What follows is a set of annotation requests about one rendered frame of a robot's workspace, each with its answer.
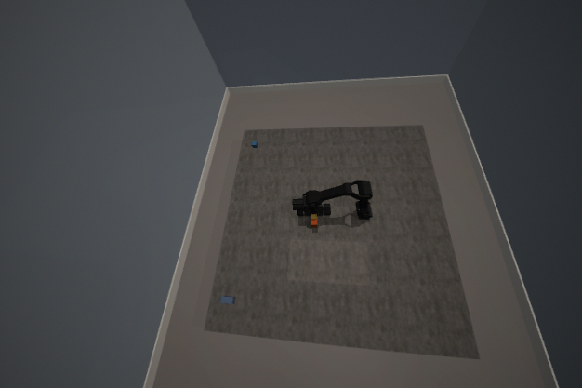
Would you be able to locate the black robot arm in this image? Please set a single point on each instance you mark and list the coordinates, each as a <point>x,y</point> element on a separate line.
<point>311,199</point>

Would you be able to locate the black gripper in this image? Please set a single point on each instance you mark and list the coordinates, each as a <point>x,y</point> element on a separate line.
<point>320,211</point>

